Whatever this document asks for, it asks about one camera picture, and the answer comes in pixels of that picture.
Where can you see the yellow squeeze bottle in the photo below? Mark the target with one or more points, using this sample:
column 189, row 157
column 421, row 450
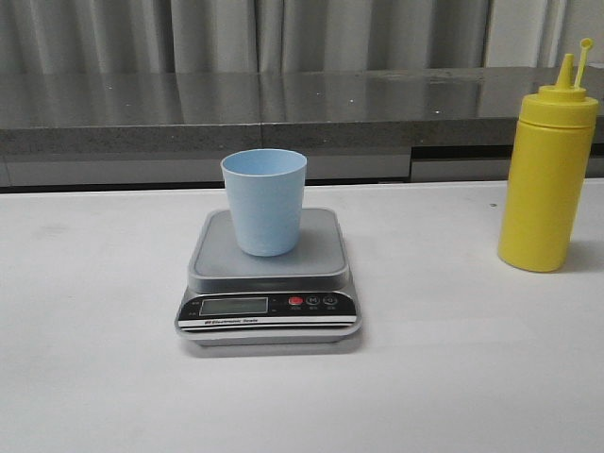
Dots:
column 552, row 144

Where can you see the grey curtain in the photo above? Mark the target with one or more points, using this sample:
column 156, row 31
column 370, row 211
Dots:
column 155, row 37

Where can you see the light blue plastic cup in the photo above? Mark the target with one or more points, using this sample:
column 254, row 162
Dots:
column 265, row 190

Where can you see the silver digital kitchen scale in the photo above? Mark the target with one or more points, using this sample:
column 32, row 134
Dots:
column 306, row 296

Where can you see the grey stone counter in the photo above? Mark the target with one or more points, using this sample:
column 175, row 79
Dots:
column 60, row 132

